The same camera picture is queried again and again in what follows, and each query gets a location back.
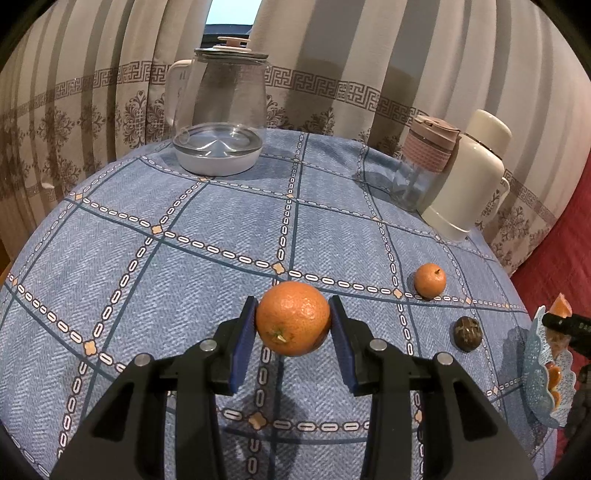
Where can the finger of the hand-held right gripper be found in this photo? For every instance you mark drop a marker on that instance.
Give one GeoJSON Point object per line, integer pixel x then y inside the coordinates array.
{"type": "Point", "coordinates": [565, 323]}

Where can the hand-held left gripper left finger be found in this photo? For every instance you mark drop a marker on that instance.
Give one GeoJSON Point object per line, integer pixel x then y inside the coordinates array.
{"type": "Point", "coordinates": [244, 344]}

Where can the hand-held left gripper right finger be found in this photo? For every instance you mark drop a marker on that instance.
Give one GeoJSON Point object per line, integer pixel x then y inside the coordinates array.
{"type": "Point", "coordinates": [344, 346]}

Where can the clear bag of oranges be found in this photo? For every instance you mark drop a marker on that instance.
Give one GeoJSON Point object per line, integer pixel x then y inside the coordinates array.
{"type": "Point", "coordinates": [562, 308]}

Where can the clear glass fruit plate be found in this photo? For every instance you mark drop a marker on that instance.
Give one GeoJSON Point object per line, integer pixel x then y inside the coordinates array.
{"type": "Point", "coordinates": [538, 369]}

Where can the dark brown round fruit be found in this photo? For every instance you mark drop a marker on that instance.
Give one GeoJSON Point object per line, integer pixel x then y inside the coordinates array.
{"type": "Point", "coordinates": [467, 333]}

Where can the small orange with stem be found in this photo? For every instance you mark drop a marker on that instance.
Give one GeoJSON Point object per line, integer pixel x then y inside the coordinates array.
{"type": "Point", "coordinates": [429, 280]}

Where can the red sofa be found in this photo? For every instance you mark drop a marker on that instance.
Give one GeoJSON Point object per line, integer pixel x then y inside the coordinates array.
{"type": "Point", "coordinates": [554, 267]}

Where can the blue checked tablecloth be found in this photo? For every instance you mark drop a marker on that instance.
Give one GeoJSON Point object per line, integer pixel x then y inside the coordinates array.
{"type": "Point", "coordinates": [184, 277]}

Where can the cream thermos flask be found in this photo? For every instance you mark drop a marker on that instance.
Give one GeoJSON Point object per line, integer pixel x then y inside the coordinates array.
{"type": "Point", "coordinates": [471, 184]}

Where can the glass cup with pink lid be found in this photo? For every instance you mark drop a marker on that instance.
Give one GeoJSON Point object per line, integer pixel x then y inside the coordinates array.
{"type": "Point", "coordinates": [422, 152]}

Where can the glass kettle with white base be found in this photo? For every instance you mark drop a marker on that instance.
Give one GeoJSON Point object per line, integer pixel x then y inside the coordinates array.
{"type": "Point", "coordinates": [221, 106]}

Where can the beige patterned curtain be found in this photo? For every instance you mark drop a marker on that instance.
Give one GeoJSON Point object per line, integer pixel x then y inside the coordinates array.
{"type": "Point", "coordinates": [369, 69]}

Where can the window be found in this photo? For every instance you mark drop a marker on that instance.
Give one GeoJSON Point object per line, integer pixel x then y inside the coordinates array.
{"type": "Point", "coordinates": [231, 11]}

